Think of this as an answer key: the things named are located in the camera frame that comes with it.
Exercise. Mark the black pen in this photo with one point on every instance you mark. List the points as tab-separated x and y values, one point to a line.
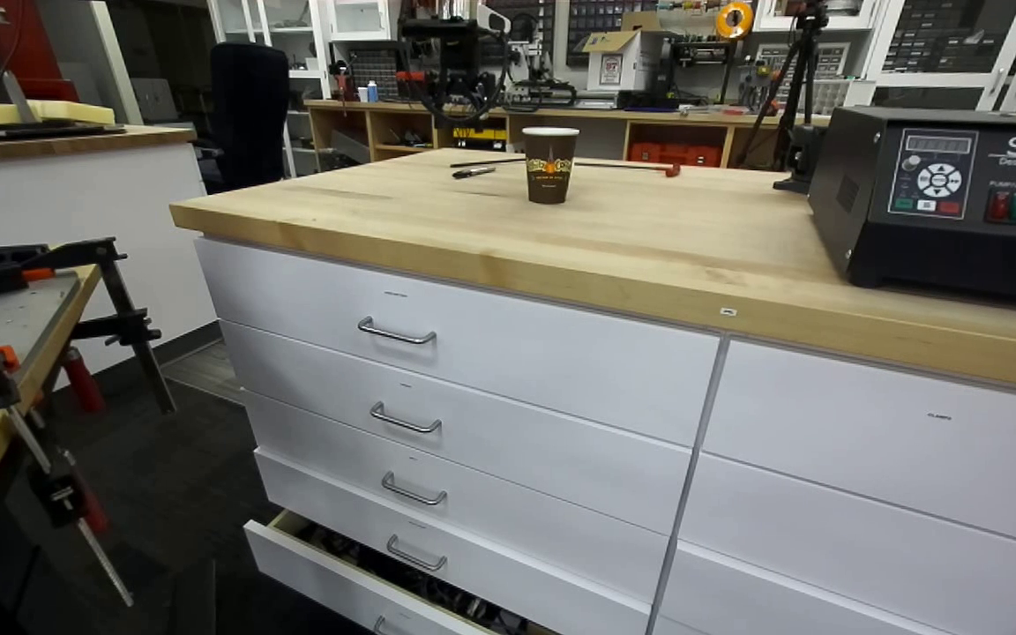
474	172

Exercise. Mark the brown paper cup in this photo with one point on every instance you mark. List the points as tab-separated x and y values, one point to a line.
549	143

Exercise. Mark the white drawer cabinet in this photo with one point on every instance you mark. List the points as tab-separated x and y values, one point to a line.
621	477

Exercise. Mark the long wooden stick red tip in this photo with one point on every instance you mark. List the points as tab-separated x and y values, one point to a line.
626	164

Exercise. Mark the black office chair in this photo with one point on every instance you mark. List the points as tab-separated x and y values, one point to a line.
248	113

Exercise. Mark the yellow tape roll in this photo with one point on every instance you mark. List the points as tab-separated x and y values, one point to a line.
736	20

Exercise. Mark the black tripod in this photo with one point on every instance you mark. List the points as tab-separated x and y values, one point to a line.
797	137

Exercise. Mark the black control box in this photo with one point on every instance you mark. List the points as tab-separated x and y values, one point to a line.
917	197

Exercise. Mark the red black bar clamp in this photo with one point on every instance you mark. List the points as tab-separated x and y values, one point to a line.
59	489

